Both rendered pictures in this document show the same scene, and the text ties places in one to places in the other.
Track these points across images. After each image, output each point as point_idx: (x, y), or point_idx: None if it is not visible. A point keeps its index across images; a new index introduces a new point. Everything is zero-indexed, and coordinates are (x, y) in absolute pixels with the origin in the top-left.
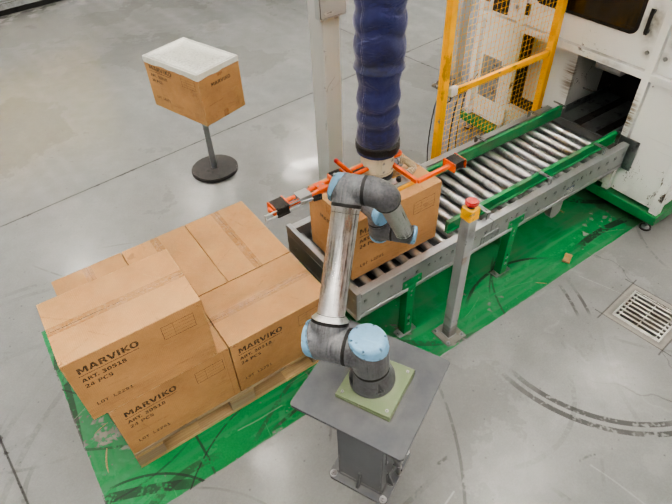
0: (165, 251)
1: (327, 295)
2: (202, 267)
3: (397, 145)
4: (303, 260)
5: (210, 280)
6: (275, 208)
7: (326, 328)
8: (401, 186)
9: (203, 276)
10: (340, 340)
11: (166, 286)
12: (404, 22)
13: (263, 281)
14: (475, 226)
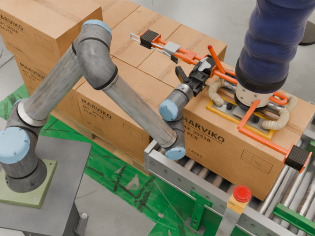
0: (98, 6)
1: (33, 93)
2: (144, 49)
3: (261, 85)
4: None
5: (133, 57)
6: (141, 35)
7: (15, 109)
8: (249, 126)
9: (135, 53)
10: (11, 124)
11: (63, 18)
12: None
13: (144, 87)
14: (236, 217)
